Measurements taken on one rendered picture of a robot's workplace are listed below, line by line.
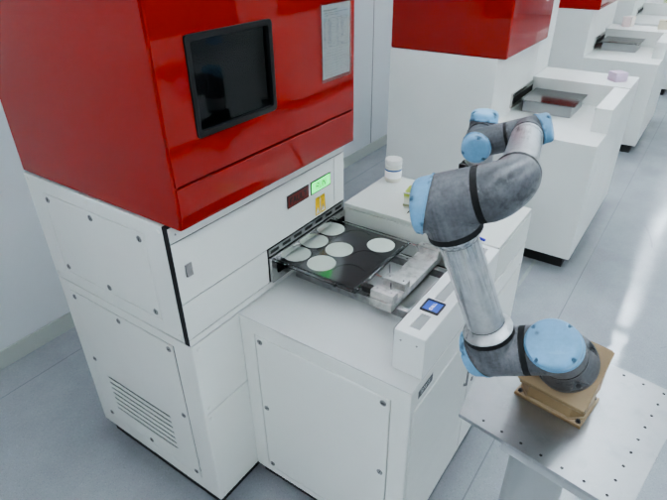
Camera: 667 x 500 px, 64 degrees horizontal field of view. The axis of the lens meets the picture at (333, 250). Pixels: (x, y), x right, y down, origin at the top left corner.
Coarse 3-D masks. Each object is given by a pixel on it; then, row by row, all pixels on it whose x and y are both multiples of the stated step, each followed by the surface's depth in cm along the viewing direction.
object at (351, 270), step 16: (336, 240) 195; (352, 240) 195; (368, 240) 195; (352, 256) 186; (368, 256) 186; (384, 256) 185; (320, 272) 177; (336, 272) 177; (352, 272) 177; (368, 272) 177; (352, 288) 169
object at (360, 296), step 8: (296, 272) 189; (312, 280) 186; (328, 288) 183; (336, 288) 180; (352, 296) 177; (360, 296) 175; (368, 296) 174; (368, 304) 175; (392, 312) 170; (400, 312) 168
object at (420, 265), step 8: (416, 256) 189; (424, 256) 189; (440, 256) 189; (408, 264) 184; (416, 264) 184; (424, 264) 184; (432, 264) 184; (400, 272) 180; (408, 272) 180; (416, 272) 180; (424, 272) 180; (416, 280) 176; (400, 296) 169; (376, 304) 167; (384, 304) 165
